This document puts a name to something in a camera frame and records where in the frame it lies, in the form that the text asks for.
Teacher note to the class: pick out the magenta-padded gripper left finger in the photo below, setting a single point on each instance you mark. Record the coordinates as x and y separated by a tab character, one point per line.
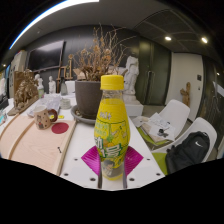
90	164

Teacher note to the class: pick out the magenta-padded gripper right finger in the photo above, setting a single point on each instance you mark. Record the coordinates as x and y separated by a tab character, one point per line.
135	164

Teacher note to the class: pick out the yellow drink bottle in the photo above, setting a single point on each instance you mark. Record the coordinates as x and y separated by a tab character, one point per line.
111	133

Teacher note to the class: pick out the loose papers stack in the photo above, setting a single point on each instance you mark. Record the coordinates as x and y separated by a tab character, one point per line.
158	126

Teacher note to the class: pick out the grey plant pot saucer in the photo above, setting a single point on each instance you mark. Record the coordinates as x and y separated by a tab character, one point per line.
81	118

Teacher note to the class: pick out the flat round red coaster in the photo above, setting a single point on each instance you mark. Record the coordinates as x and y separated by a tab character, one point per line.
60	128

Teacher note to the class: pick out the black backpack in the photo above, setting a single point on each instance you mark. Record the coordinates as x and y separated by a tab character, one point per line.
188	151

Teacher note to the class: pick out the light wooden drawing board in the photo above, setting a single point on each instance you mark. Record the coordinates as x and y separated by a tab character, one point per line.
36	146

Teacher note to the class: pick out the dried plant in grey pot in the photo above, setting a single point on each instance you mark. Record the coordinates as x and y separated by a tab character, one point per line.
87	98

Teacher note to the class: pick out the white plastic chair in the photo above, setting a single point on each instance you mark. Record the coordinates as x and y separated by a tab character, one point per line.
176	111
200	125

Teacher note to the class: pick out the dark grey spray bottle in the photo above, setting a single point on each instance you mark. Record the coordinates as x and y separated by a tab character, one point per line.
63	88

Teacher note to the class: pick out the wooden figure sculpture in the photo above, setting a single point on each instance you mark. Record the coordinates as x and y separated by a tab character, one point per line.
186	95

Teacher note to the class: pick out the small white plaster figurine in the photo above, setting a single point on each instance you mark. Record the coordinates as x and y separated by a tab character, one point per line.
52	86

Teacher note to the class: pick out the white spray bottle green label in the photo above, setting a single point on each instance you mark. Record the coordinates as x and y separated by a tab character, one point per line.
40	92

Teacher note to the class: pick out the tall white plaster statue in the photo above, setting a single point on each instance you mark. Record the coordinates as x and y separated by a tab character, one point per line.
132	76

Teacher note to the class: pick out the wooden easel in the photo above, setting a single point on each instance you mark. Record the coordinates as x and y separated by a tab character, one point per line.
63	75

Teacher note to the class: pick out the brown relief sculpture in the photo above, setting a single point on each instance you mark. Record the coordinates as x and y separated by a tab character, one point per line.
25	93

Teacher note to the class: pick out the white plaster bust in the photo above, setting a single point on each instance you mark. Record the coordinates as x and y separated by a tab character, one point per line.
38	78

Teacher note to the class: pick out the black wall screen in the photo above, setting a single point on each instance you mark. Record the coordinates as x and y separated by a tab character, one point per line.
45	56

